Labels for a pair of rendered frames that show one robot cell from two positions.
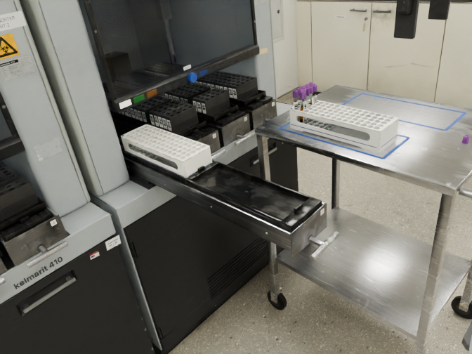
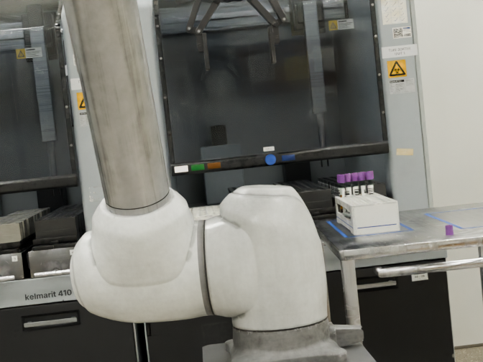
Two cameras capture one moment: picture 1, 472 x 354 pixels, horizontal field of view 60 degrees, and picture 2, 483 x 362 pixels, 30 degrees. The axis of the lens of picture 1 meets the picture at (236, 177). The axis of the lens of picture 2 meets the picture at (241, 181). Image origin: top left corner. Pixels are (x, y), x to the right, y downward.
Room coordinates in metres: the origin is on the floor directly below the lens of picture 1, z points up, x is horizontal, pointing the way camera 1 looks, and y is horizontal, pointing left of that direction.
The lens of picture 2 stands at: (-0.69, -1.43, 1.06)
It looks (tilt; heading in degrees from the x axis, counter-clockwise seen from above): 3 degrees down; 40
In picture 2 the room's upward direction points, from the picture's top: 6 degrees counter-clockwise
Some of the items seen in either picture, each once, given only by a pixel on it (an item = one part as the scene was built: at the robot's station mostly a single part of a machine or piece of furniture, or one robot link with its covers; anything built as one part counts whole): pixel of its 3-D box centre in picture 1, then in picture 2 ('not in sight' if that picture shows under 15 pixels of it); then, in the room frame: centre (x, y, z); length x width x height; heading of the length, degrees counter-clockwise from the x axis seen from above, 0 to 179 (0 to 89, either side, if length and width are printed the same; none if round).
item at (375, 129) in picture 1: (340, 123); (365, 212); (1.06, -0.32, 0.85); 0.30 x 0.10 x 0.06; 41
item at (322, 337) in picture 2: not in sight; (293, 335); (0.44, -0.55, 0.73); 0.22 x 0.18 x 0.06; 133
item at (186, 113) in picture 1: (182, 119); not in sight; (1.24, 0.15, 0.85); 0.12 x 0.02 x 0.06; 133
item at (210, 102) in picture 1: (215, 103); (311, 201); (1.34, 0.04, 0.85); 0.12 x 0.02 x 0.06; 132
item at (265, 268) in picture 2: not in sight; (266, 252); (0.42, -0.53, 0.87); 0.18 x 0.16 x 0.22; 127
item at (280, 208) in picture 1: (210, 184); not in sight; (0.93, 0.07, 0.78); 0.73 x 0.14 x 0.09; 43
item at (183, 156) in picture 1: (164, 150); (203, 222); (1.07, 0.19, 0.83); 0.30 x 0.10 x 0.06; 43
